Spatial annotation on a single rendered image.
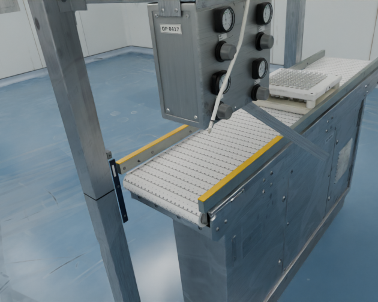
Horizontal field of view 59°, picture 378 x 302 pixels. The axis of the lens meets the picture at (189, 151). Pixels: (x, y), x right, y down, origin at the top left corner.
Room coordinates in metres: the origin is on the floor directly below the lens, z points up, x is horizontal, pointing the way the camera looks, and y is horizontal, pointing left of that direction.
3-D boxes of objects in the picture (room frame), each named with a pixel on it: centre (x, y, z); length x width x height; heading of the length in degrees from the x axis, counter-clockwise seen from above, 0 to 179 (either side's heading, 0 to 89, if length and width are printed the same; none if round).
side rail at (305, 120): (1.03, -0.47, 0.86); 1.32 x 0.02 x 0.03; 136
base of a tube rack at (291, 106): (1.15, -0.40, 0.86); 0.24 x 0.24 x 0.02; 47
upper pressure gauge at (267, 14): (0.64, -0.16, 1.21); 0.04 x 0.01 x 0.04; 136
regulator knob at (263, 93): (0.62, -0.15, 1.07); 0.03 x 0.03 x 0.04; 46
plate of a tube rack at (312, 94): (1.15, -0.40, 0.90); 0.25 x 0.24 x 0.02; 47
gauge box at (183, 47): (0.62, -0.07, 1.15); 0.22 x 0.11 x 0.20; 136
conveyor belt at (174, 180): (1.13, -0.38, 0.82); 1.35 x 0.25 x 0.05; 136
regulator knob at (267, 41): (0.63, -0.16, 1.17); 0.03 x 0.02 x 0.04; 136
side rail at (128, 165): (1.21, -0.27, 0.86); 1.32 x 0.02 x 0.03; 136
